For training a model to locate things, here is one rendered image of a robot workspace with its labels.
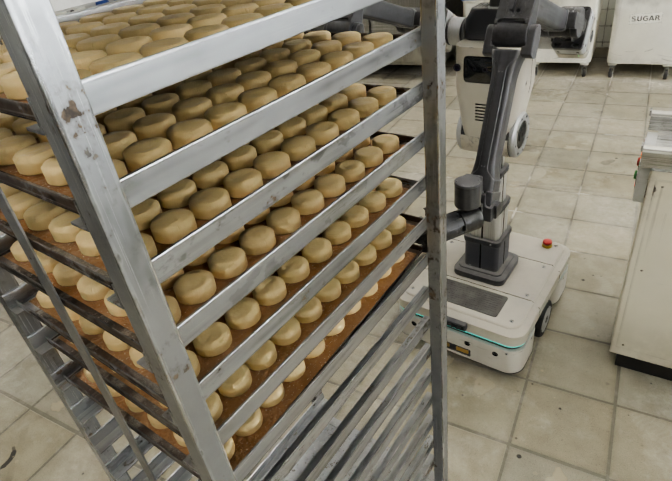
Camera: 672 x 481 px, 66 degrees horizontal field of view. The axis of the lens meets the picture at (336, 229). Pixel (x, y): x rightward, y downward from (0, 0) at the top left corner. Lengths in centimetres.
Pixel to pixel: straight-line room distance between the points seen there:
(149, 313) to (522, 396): 174
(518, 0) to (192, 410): 104
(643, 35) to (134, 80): 493
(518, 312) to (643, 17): 359
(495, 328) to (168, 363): 156
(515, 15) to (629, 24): 399
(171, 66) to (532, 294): 179
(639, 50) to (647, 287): 350
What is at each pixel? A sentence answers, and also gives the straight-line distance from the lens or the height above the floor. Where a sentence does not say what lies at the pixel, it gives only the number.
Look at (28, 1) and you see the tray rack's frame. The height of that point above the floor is 158.
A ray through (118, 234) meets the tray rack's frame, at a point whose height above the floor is 140.
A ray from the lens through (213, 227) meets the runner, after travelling 58.
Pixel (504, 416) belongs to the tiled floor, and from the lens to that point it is 204.
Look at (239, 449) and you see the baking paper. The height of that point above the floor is 95.
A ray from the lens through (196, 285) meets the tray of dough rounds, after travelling 65.
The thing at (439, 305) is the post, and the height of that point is 85.
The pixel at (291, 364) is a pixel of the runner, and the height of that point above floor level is 105.
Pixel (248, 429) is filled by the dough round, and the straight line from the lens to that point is 83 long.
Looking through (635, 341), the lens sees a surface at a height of 17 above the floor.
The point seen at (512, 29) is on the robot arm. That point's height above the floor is 134.
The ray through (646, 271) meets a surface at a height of 48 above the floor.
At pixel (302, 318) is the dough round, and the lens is 84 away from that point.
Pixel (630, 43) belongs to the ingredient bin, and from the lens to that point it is 525.
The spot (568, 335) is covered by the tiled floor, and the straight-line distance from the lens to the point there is 236.
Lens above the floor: 161
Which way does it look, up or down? 32 degrees down
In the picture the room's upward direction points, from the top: 8 degrees counter-clockwise
